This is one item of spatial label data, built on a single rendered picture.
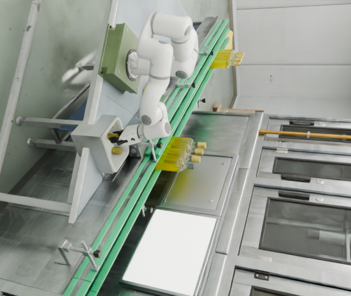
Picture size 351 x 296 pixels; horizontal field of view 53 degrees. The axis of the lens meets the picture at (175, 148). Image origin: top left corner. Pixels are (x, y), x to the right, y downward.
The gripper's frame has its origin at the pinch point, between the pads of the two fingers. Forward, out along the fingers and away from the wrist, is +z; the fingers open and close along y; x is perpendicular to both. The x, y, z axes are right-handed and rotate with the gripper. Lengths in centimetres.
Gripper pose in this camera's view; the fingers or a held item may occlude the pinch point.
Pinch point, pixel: (115, 137)
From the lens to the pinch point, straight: 166.9
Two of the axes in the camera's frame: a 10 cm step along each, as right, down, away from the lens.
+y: 3.1, -6.3, 7.1
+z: -8.6, 1.2, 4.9
